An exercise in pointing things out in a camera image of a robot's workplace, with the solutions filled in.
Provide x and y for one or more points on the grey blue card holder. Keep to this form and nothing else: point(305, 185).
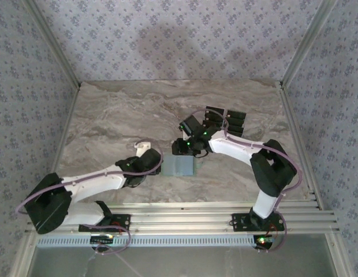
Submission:
point(179, 166)

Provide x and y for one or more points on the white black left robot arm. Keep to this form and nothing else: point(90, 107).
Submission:
point(95, 181)

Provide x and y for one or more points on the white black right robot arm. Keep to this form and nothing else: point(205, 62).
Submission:
point(234, 150)

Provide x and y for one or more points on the aluminium front rails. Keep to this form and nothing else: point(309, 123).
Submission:
point(182, 219)

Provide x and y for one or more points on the controller circuit board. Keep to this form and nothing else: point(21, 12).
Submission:
point(102, 239)
point(264, 241)

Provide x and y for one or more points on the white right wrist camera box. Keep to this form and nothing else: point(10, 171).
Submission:
point(186, 135)

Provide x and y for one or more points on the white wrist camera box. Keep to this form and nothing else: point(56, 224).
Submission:
point(186, 135)
point(143, 147)

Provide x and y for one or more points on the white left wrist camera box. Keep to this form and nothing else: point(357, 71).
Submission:
point(143, 147)

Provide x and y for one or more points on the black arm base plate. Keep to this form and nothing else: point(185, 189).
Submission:
point(239, 222)
point(125, 219)

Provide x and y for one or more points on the aluminium table side rail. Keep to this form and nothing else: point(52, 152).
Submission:
point(68, 124)
point(296, 130)

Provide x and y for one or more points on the aluminium frame post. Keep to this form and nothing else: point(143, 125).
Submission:
point(56, 43)
point(306, 43)

